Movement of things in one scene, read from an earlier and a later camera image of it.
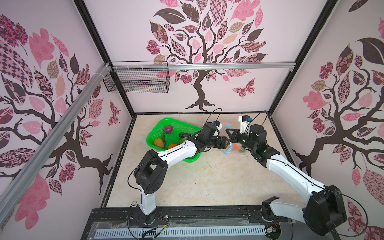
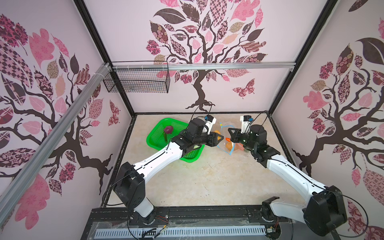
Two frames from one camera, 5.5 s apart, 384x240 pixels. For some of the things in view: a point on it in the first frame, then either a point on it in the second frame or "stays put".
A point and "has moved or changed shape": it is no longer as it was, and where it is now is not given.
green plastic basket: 165,134 stays put
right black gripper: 233,137 stays put
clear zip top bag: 232,146 stays put
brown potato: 159,143 has moved or changed shape
